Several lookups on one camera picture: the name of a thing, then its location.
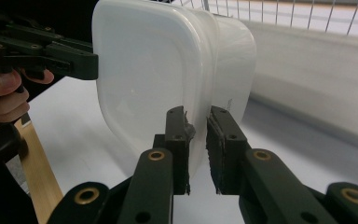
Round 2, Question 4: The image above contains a white plastic container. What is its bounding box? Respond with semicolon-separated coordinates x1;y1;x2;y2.
91;0;258;179

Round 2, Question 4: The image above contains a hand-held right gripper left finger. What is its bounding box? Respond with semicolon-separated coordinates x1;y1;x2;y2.
117;105;197;224

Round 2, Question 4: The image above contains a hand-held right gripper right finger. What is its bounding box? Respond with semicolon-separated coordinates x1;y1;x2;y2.
205;105;340;224

